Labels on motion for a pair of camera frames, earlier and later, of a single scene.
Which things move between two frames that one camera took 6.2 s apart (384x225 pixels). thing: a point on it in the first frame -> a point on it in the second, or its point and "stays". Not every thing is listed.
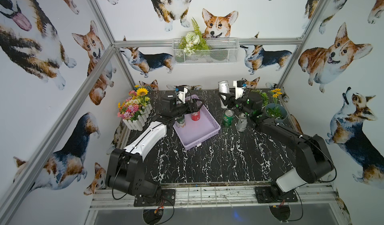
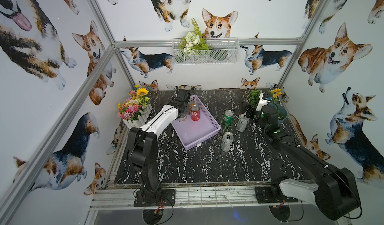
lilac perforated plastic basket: (195, 132) stays
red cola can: (195, 116) stays
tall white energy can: (223, 87) -> (226, 144)
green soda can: (228, 118) stays
